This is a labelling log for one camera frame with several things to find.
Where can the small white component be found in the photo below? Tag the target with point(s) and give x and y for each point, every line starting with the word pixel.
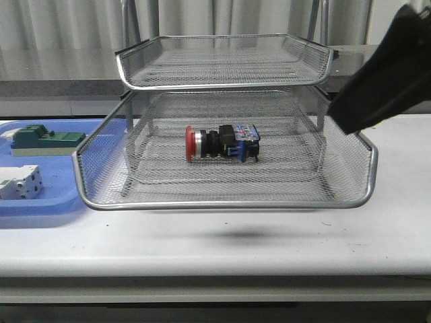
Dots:
pixel 8 135

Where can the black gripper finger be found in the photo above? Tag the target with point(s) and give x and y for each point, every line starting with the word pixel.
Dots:
pixel 394 79

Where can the white circuit breaker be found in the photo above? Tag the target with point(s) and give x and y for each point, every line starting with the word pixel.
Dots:
pixel 24 182

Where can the silver mesh top tray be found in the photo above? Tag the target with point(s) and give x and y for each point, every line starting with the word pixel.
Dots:
pixel 201 62

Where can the blue plastic tray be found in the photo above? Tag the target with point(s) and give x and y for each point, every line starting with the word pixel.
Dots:
pixel 59 193

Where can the green electrical terminal block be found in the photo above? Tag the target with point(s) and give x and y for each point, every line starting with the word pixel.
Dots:
pixel 37 140

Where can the red emergency push button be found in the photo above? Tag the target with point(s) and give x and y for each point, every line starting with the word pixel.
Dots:
pixel 240 141

